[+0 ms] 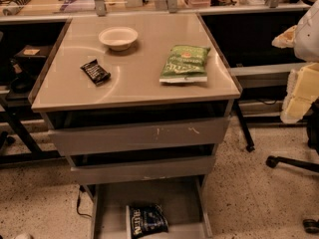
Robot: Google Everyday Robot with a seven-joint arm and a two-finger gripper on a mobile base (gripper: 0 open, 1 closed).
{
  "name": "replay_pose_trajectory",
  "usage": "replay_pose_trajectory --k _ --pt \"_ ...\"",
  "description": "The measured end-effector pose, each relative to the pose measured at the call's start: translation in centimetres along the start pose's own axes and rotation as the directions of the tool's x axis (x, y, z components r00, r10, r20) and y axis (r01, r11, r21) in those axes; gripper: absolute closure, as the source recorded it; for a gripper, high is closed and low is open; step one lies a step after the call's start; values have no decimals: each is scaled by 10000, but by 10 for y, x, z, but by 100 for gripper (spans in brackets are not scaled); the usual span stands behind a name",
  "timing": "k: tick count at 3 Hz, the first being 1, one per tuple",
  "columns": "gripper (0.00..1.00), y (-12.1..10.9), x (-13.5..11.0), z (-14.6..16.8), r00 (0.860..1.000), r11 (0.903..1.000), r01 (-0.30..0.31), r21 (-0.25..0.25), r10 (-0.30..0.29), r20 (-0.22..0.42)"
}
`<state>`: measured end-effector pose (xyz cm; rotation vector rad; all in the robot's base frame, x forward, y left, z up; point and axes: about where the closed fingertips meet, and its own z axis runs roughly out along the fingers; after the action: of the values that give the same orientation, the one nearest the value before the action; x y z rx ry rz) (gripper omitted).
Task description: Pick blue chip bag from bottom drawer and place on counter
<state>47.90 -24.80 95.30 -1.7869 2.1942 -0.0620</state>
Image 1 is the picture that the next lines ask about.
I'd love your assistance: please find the black snack bar wrapper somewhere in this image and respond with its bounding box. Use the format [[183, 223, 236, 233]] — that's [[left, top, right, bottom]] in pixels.
[[80, 60, 111, 86]]

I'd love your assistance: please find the blue chip bag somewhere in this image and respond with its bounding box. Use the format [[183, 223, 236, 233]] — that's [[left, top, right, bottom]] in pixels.
[[126, 204, 168, 239]]

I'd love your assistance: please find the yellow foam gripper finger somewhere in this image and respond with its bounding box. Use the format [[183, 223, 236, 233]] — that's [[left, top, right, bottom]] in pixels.
[[280, 63, 319, 123]]

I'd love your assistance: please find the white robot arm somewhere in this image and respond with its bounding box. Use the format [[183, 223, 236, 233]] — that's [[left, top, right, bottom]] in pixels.
[[272, 1, 319, 123]]

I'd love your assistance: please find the black caster wheel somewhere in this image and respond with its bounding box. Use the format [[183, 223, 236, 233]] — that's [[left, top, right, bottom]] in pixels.
[[303, 219, 319, 234]]

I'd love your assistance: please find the grey top drawer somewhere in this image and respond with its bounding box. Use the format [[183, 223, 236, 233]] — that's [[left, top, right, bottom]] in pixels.
[[49, 118, 229, 155]]

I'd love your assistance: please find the black office chair base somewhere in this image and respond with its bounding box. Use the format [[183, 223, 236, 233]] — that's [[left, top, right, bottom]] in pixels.
[[266, 102, 319, 173]]

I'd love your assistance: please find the grey drawer cabinet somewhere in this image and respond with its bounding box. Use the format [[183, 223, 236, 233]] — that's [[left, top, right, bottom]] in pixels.
[[30, 13, 241, 228]]

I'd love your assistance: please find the black box on shelf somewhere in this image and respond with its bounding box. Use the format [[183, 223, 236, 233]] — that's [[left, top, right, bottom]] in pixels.
[[14, 45, 52, 72]]

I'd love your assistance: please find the white paper bowl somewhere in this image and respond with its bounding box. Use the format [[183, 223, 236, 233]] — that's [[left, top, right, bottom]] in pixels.
[[99, 27, 139, 51]]

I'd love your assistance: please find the grey middle drawer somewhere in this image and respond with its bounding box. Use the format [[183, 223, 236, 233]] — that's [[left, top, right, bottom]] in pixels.
[[71, 156, 214, 185]]

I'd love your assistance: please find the green chip bag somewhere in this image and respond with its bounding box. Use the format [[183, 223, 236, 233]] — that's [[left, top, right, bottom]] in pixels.
[[159, 45, 210, 84]]

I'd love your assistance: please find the grey open bottom drawer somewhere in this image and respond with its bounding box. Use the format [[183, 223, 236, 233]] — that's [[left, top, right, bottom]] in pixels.
[[91, 176, 212, 239]]

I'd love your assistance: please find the black cable on floor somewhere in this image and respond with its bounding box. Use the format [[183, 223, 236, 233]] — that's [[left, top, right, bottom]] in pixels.
[[76, 184, 93, 219]]

